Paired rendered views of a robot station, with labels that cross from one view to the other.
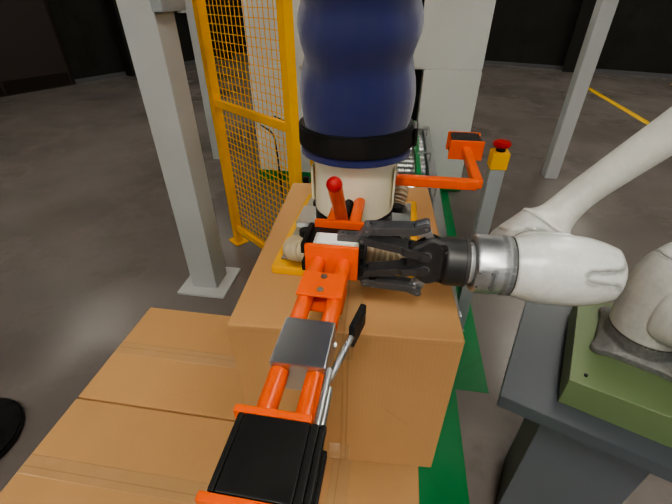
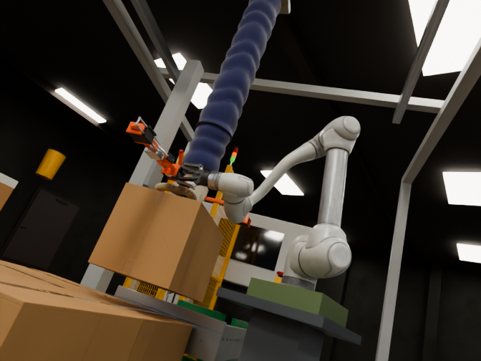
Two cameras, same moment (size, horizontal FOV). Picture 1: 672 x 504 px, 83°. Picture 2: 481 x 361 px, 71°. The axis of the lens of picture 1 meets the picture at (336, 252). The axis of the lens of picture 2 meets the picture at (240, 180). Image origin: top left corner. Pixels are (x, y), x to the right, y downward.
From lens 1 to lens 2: 146 cm
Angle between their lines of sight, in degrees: 56
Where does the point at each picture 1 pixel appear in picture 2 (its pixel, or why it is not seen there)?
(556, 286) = (229, 177)
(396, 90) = (210, 157)
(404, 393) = (173, 226)
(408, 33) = (217, 145)
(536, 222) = not seen: hidden behind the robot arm
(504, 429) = not seen: outside the picture
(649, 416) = (280, 288)
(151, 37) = not seen: hidden behind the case
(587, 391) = (257, 281)
